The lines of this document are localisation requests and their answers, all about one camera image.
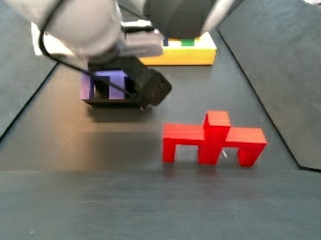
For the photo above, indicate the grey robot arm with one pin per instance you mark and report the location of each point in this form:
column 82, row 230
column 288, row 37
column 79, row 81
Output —
column 114, row 32

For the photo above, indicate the blue bar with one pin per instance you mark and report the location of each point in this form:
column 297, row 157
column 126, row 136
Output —
column 166, row 42

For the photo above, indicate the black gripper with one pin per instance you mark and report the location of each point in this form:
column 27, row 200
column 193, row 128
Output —
column 150, row 84

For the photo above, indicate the red interlocking block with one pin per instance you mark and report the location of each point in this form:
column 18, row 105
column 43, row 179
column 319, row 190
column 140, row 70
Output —
column 212, row 137

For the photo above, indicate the purple interlocking block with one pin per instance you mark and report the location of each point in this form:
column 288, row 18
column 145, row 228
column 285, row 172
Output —
column 110, row 79

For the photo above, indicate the green bar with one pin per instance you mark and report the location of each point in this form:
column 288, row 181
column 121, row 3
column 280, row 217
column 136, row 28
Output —
column 188, row 42

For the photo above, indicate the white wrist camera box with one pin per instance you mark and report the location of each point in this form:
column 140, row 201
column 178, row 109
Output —
column 144, row 40

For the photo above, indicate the black fixture bracket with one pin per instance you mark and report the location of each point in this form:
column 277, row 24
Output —
column 102, row 102

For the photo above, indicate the yellow slotted board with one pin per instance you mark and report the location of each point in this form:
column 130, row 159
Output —
column 200, row 55

